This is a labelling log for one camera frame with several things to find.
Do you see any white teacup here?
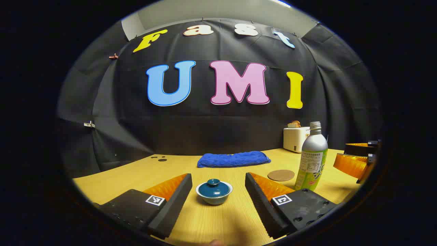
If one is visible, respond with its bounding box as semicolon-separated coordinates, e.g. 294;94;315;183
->
196;182;234;205

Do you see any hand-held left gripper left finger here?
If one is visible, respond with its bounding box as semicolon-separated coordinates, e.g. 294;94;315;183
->
97;173;193;240

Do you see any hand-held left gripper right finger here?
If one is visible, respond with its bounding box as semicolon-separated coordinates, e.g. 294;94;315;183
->
244;172;339;240

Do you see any silver water bottle green label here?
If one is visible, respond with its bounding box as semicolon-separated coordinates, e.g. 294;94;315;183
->
294;121;328;192

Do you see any black backdrop cloth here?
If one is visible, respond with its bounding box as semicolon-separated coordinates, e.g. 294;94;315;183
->
56;17;381;178

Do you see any round brown coaster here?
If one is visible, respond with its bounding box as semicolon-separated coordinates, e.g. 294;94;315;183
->
267;169;295;182

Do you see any white toaster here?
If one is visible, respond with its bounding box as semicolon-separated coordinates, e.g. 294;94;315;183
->
283;127;311;153

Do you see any dark teal teacup lid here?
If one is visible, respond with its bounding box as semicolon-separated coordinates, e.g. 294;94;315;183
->
199;179;232;199

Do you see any blue towel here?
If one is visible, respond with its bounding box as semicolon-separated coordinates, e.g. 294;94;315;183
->
197;151;271;168

